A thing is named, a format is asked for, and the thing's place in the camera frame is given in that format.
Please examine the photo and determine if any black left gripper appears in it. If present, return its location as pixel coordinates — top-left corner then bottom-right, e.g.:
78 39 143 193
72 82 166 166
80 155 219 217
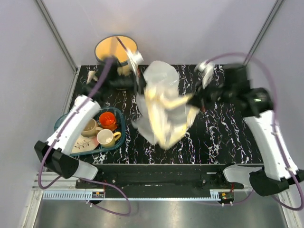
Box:
109 67 157 96

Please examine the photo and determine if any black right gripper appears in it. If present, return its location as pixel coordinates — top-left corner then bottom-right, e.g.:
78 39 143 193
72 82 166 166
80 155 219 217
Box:
187 76 236 112

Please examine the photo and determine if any white trash bag roll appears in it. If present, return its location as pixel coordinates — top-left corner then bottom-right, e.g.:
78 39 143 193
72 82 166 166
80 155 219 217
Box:
86 70 98 85

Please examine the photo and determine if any yellow trash bin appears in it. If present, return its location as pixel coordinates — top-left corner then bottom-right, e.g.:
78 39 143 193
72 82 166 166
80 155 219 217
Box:
95 35 138 79

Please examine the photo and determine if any detached white trash bag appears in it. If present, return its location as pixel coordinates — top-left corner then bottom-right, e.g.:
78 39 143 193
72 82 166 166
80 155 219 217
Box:
132 61 199 150

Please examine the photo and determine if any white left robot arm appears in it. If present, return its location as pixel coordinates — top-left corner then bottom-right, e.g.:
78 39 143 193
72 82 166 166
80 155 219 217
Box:
34 56 118 189

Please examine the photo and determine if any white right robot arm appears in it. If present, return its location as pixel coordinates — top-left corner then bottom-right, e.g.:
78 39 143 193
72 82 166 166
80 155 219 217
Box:
188 61 304 196

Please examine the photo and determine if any clear blue plastic tub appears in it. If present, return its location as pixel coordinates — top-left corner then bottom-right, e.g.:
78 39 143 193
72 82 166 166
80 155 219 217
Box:
54 106 126 157

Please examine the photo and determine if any orange black mug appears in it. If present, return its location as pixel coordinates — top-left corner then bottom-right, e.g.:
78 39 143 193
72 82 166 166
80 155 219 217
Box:
98 112 117 132

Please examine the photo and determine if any beige ceramic cup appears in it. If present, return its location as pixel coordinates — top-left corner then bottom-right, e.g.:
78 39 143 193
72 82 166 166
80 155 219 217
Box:
81 118 102 137

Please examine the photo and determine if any yellow white mug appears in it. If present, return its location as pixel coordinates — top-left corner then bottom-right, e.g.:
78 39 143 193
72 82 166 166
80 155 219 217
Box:
96 129 122 148

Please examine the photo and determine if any cream pink floral plate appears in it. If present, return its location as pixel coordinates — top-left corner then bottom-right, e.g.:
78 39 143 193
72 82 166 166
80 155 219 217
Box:
71 135 99 154

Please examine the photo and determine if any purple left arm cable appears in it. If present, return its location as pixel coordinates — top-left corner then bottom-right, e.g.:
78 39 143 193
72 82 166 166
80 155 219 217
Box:
38 35 132 216

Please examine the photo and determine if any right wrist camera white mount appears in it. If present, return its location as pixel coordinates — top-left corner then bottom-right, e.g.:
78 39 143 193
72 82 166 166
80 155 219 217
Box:
194 60 214 89

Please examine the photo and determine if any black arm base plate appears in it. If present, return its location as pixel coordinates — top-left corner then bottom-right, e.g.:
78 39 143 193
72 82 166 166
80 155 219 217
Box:
75 163 245 190

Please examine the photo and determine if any aluminium front rail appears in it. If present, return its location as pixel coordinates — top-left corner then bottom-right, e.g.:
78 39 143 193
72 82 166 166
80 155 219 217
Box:
32 172 291 200

